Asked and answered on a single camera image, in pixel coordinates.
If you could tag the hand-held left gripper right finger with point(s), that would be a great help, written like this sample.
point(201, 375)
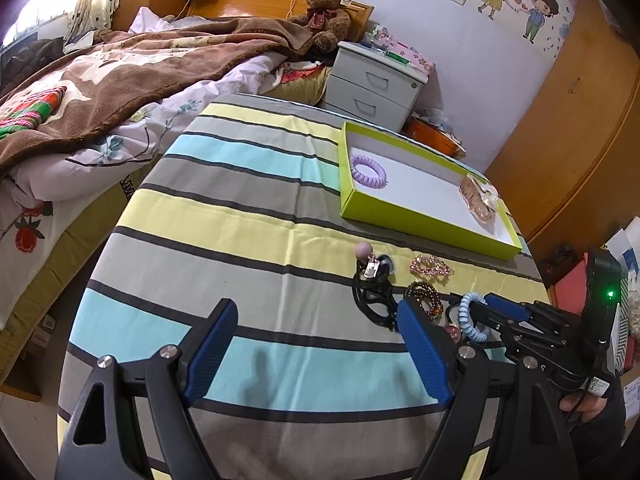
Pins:
point(422, 355)

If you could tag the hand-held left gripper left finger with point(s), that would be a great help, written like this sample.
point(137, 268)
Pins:
point(212, 350)

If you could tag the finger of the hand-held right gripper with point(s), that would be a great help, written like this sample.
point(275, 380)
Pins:
point(502, 305)
point(487, 322)

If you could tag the pink rhinestone hair clip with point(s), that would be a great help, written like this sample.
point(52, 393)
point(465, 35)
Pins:
point(425, 262)

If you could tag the black wristband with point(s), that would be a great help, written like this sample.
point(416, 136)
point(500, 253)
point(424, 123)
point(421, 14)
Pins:
point(386, 262)

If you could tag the green cardboard box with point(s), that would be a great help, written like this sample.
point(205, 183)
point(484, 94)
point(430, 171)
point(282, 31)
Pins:
point(415, 185)

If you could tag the person's right forearm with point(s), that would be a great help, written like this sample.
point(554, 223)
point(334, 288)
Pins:
point(600, 450)

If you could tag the person's right hand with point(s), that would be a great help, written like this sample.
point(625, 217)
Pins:
point(592, 407)

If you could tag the clear pink hair claw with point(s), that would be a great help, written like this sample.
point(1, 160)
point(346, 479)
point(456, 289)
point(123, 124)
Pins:
point(475, 200)

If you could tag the white cartons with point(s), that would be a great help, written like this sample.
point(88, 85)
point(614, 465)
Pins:
point(625, 250)

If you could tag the striped tablecloth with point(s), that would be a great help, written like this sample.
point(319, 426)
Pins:
point(250, 210)

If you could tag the cardboard box under bed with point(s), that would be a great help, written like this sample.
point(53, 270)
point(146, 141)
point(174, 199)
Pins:
point(42, 340)

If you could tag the large wooden wardrobe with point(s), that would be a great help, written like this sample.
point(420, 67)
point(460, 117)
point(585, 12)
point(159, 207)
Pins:
point(575, 135)

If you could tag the orange storage box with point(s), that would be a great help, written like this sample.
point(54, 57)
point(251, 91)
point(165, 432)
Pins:
point(430, 135)

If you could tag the white floral duvet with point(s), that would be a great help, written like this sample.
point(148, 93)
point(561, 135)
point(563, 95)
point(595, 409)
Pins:
point(65, 180)

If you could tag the grey nightstand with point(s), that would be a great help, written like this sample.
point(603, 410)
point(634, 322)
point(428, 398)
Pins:
point(370, 85)

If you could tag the pink floral box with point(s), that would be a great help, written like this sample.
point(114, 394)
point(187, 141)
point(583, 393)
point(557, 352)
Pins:
point(412, 57)

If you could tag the brown blanket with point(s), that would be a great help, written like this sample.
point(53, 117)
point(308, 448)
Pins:
point(125, 75)

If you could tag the red printed cloth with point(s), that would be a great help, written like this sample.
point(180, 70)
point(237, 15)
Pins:
point(300, 72)

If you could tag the small bottles on nightstand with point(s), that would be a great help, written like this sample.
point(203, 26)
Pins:
point(377, 37)

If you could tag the red green plaid cloth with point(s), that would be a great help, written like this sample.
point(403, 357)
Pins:
point(30, 110)

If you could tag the brown teddy bear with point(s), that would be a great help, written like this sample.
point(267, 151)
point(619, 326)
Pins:
point(322, 15)

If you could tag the dark cloth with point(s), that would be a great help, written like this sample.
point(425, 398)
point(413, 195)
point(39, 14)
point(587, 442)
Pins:
point(30, 60)

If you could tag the wooden headboard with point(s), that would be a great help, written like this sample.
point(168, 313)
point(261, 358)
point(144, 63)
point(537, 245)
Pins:
point(240, 5)

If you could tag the window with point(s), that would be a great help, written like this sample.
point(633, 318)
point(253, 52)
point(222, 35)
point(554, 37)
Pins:
point(35, 20)

